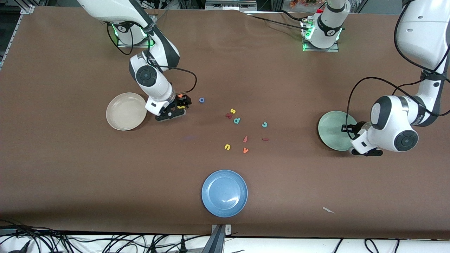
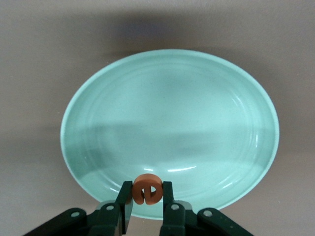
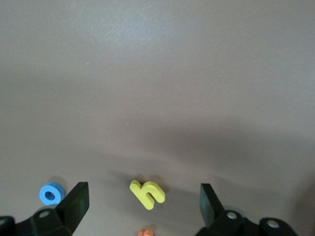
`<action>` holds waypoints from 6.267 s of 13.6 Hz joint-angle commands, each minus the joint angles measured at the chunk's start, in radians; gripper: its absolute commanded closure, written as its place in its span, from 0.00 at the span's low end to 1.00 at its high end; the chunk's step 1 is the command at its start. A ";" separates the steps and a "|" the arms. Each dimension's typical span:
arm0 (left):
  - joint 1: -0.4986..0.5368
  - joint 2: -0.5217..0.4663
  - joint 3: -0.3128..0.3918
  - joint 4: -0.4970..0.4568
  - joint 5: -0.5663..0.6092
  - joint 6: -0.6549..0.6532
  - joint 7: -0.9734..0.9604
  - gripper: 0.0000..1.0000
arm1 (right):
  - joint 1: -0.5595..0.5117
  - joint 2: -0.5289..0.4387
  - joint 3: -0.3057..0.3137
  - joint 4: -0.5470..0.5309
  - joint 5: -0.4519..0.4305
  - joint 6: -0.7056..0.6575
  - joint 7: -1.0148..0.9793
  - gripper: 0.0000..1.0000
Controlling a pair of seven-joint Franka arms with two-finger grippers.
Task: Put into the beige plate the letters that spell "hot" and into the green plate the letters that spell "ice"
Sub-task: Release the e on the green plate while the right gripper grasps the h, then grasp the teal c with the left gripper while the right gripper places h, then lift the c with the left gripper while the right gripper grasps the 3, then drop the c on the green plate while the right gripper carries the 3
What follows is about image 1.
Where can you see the beige round plate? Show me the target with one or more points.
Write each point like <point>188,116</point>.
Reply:
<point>124,112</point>

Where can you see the green round plate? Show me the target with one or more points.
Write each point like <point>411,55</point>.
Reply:
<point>332,130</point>

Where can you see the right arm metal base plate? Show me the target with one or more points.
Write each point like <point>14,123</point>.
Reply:
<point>121,44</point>

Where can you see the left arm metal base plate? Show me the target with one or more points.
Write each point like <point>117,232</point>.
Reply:
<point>334,49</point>

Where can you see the grey metal frame equipment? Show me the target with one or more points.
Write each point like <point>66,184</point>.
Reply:
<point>230,5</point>

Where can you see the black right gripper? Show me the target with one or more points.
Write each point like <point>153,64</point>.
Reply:
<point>181,102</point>

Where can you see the aluminium table edge rail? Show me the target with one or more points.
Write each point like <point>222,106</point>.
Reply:
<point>10,38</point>

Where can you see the brown paper table cover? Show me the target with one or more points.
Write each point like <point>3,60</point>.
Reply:
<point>70,168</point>

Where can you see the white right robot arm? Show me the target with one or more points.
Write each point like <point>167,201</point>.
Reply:
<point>154,75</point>

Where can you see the dark grey camera pole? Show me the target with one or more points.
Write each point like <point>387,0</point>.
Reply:
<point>214,242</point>

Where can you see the silver metal edge bracket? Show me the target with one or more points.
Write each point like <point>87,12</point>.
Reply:
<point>226,229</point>

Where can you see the blue round plate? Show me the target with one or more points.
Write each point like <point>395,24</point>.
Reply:
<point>224,193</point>

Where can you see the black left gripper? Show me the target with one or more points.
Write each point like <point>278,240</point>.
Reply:
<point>353,129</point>

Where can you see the white paper scrap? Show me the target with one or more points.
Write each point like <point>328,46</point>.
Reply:
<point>328,209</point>

